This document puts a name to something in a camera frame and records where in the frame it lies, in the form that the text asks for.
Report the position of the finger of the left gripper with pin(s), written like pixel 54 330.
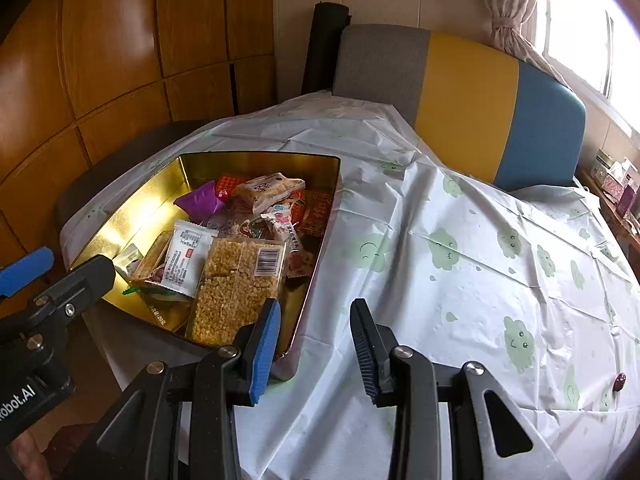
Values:
pixel 22 272
pixel 79 290

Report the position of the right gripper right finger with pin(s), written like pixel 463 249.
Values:
pixel 373 344

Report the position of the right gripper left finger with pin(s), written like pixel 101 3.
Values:
pixel 249 373

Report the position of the white black sachet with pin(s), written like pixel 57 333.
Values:
pixel 127 261

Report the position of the gold brown snack packet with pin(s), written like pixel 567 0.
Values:
pixel 169 309

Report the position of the white red snack packet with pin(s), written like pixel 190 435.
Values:
pixel 185 258

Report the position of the purple candy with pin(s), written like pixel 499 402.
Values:
pixel 201 204

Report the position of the sesame cake snack bag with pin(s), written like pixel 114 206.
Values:
pixel 262 192

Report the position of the cracker pack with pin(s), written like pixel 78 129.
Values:
pixel 153 260

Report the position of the red orange snack packet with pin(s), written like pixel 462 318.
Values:
pixel 317 212

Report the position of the left hand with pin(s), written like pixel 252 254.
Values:
pixel 50 463

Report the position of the gold tin box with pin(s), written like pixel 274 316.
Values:
pixel 149 210

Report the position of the large orange snack bag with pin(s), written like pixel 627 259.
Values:
pixel 246 265

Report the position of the white cloud pattern tablecloth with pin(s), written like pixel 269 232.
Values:
pixel 531 284

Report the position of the red date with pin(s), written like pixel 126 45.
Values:
pixel 619 382

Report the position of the grey yellow blue chair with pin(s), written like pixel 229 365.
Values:
pixel 482 112

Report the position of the wooden side shelf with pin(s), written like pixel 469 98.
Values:
pixel 620 227

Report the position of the purple small box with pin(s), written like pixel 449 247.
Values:
pixel 626 201

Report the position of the window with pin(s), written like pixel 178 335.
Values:
pixel 594 42

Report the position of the pink curtain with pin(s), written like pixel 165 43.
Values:
pixel 507 20

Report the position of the wooden wall cabinet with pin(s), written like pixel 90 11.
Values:
pixel 81 78

